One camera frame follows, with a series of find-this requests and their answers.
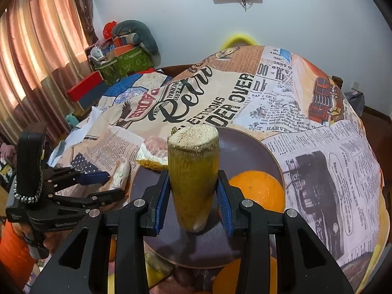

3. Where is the orange cardboard box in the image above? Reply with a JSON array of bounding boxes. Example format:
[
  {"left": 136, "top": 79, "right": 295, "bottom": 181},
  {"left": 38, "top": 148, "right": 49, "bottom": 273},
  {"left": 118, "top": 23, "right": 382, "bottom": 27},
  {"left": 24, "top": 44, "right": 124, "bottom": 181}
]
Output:
[{"left": 106, "top": 44, "right": 139, "bottom": 59}]

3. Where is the yellow-green fruit peel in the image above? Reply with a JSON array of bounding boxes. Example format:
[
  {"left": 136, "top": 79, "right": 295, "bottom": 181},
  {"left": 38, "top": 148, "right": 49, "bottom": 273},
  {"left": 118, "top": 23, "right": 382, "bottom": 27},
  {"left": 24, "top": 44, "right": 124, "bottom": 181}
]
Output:
[{"left": 144, "top": 250, "right": 173, "bottom": 285}]

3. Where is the newspaper print tablecloth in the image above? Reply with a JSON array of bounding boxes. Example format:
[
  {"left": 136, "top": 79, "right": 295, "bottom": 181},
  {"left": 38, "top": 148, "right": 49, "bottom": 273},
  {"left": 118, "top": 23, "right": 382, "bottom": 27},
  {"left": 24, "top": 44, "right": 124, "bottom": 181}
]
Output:
[{"left": 46, "top": 45, "right": 386, "bottom": 294}]

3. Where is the orange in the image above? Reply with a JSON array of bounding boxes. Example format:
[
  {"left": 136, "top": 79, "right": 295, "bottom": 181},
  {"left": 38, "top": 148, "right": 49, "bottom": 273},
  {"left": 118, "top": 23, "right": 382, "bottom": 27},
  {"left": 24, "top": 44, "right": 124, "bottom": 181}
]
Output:
[
  {"left": 228, "top": 171, "right": 285, "bottom": 219},
  {"left": 212, "top": 255, "right": 279, "bottom": 294}
]

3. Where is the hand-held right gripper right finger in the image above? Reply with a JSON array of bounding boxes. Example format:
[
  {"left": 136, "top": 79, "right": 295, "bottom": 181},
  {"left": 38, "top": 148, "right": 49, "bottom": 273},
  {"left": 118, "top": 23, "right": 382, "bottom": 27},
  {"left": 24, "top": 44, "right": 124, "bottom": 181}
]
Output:
[{"left": 215, "top": 171, "right": 355, "bottom": 294}]

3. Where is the bag of corn kernels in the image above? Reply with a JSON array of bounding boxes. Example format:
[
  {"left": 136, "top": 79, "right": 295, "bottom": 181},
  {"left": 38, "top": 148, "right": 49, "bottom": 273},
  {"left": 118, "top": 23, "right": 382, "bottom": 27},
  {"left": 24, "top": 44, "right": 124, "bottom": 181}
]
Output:
[{"left": 135, "top": 137, "right": 170, "bottom": 171}]

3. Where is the red and blue box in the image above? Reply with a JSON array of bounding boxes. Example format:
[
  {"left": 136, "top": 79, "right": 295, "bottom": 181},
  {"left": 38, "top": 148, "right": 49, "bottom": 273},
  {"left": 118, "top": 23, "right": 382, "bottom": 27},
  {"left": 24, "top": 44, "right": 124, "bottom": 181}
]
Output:
[{"left": 66, "top": 70, "right": 106, "bottom": 112}]

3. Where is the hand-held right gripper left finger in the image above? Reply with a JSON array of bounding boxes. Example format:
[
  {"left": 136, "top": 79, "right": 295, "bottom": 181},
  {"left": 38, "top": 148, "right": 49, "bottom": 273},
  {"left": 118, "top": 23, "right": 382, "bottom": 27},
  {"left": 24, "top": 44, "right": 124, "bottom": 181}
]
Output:
[{"left": 29, "top": 168, "right": 172, "bottom": 294}]

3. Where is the white crumpled cloth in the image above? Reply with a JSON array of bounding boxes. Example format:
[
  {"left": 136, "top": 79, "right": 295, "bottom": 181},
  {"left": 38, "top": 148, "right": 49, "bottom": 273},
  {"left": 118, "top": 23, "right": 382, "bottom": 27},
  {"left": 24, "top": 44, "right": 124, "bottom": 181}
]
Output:
[{"left": 48, "top": 107, "right": 106, "bottom": 164}]

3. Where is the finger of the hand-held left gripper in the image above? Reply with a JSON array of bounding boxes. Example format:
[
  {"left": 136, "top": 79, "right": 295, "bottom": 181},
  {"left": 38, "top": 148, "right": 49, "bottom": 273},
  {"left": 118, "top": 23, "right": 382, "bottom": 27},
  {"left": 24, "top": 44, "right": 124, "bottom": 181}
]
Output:
[
  {"left": 49, "top": 188, "right": 127, "bottom": 210},
  {"left": 45, "top": 166, "right": 111, "bottom": 191}
]

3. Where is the yellow corn cob piece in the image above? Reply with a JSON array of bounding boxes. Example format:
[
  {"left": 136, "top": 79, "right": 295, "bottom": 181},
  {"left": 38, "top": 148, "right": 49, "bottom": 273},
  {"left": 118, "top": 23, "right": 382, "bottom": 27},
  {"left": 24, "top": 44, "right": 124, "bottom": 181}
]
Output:
[{"left": 167, "top": 125, "right": 220, "bottom": 233}]

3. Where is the green fabric storage box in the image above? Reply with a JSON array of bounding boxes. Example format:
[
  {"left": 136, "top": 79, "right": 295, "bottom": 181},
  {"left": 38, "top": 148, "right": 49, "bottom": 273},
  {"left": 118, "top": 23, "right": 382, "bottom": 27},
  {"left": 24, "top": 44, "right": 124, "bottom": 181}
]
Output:
[{"left": 94, "top": 48, "right": 154, "bottom": 84}]

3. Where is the pink striped curtain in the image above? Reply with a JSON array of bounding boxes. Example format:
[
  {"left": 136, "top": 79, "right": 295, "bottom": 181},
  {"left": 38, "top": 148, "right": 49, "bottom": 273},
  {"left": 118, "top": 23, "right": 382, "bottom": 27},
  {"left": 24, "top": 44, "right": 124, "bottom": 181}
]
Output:
[{"left": 0, "top": 0, "right": 96, "bottom": 144}]

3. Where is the yellow chair back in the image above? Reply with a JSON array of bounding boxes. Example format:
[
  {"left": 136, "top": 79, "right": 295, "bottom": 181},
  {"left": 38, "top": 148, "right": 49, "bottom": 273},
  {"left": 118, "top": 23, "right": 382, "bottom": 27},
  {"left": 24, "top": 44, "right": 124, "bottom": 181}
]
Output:
[{"left": 221, "top": 34, "right": 261, "bottom": 50}]

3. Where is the grey-blue bag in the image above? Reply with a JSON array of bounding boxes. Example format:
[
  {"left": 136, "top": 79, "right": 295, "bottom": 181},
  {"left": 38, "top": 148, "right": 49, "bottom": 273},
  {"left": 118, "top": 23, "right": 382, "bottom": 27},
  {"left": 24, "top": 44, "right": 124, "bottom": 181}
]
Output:
[{"left": 343, "top": 91, "right": 366, "bottom": 117}]

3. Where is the red plastic bag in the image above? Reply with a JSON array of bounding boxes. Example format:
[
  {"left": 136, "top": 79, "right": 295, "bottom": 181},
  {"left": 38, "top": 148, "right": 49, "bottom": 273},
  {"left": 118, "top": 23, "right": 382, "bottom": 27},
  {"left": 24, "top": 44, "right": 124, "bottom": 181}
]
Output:
[{"left": 102, "top": 21, "right": 118, "bottom": 39}]

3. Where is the clear plastic bag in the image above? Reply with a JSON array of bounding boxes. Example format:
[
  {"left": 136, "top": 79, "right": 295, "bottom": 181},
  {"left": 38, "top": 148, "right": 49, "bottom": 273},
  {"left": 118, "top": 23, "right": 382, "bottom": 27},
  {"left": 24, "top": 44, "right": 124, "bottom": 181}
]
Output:
[{"left": 104, "top": 158, "right": 131, "bottom": 191}]

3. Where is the dark brown round plate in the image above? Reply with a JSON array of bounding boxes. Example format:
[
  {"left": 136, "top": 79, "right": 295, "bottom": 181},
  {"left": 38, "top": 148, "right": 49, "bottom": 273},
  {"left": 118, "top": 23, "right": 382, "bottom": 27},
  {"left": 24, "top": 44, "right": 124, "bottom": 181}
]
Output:
[{"left": 128, "top": 126, "right": 286, "bottom": 269}]

